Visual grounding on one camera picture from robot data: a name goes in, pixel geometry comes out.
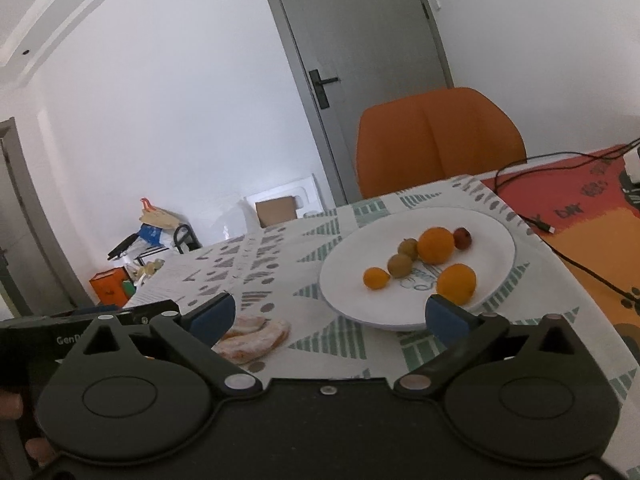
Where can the orange chair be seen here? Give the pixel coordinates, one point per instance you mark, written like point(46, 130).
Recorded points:
point(433, 136)

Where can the small green-brown fruit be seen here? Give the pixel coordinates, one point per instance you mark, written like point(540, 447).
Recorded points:
point(399, 265)

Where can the black door handle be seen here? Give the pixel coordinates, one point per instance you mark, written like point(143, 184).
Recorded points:
point(318, 83)

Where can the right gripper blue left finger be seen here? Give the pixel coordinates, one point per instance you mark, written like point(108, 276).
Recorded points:
point(191, 337)

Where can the brown cardboard box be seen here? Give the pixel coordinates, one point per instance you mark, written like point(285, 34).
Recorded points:
point(276, 211)

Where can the grey door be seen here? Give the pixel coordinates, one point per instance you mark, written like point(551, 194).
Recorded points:
point(381, 50)

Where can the dark red apple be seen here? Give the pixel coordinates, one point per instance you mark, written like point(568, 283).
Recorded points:
point(462, 239)

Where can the orange tangerine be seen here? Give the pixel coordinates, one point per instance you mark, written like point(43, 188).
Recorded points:
point(457, 283)

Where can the black metal rack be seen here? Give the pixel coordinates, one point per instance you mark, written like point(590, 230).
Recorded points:
point(184, 239)

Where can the white round plate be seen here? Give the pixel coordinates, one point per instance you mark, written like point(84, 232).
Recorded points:
point(400, 306)

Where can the brown paper bag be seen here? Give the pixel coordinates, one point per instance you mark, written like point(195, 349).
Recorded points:
point(158, 217)

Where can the small orange kumquat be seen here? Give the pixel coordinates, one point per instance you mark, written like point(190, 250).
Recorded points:
point(375, 278)

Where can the white power adapter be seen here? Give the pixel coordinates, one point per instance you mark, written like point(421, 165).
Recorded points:
point(632, 166)

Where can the person's left hand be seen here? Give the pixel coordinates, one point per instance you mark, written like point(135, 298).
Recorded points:
point(38, 449)

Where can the blue package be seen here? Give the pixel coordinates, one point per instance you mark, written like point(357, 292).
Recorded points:
point(152, 235)

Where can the white patterned tablecloth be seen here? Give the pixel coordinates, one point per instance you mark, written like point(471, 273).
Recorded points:
point(308, 272)

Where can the orange storage box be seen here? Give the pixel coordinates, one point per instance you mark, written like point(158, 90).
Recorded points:
point(109, 287)

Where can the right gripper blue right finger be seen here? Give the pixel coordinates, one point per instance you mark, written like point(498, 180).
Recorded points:
point(467, 339)

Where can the large orange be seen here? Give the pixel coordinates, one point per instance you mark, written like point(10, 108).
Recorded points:
point(436, 245)

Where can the orange red cartoon tablecloth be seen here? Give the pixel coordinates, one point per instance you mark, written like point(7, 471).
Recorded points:
point(593, 210)

